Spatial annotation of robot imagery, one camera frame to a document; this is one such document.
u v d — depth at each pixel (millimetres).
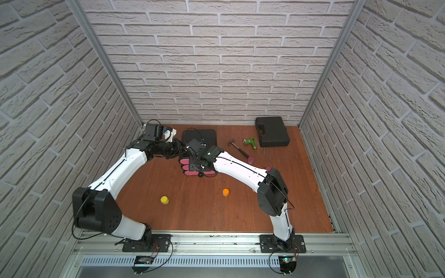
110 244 713
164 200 844
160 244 730
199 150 623
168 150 716
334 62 852
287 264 697
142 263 710
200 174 920
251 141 1076
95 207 477
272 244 732
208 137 1194
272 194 471
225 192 871
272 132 1111
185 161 830
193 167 724
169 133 782
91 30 761
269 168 501
